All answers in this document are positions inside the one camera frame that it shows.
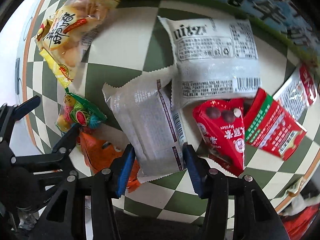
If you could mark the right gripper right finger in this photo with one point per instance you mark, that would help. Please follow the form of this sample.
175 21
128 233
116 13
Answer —
212 185

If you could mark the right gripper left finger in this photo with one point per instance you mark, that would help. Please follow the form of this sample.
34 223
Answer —
110 183

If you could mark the orange snack bag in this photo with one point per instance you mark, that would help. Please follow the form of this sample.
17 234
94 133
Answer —
98 153

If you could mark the red chocolate ball pouch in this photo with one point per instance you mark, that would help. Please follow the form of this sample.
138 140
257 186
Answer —
222 128

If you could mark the green bubble gum candy bag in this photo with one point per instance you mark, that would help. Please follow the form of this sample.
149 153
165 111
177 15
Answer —
76 110

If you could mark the red green snack packet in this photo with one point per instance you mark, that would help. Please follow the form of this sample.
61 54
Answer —
269 127

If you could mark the white nitz snack packet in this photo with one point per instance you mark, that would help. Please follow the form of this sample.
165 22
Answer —
214 59

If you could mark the white red sauce packet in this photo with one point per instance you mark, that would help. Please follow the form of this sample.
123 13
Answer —
298 92

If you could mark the yellow rice cracker bag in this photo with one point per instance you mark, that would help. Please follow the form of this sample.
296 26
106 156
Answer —
64 37

